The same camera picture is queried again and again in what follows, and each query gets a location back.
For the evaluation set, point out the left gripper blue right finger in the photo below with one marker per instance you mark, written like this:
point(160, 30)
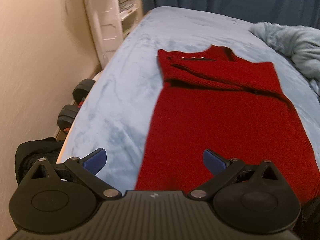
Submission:
point(224, 171)

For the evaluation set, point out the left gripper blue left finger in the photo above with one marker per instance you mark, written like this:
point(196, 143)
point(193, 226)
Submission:
point(84, 171)

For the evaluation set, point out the red knit sweater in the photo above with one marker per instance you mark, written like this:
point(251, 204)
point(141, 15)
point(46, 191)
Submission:
point(218, 101)

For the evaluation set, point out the black dumbbell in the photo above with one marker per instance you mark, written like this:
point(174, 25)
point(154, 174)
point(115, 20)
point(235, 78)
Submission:
point(68, 113)

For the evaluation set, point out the light blue bed sheet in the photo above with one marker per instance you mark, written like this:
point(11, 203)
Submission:
point(116, 114)

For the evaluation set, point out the black backpack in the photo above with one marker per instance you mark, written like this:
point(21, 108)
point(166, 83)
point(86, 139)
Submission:
point(29, 152)

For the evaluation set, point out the grey-blue fleece blanket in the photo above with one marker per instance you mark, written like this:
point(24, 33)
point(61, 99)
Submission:
point(299, 43)

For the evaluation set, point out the white shelf unit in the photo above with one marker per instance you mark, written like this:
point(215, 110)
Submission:
point(130, 14)

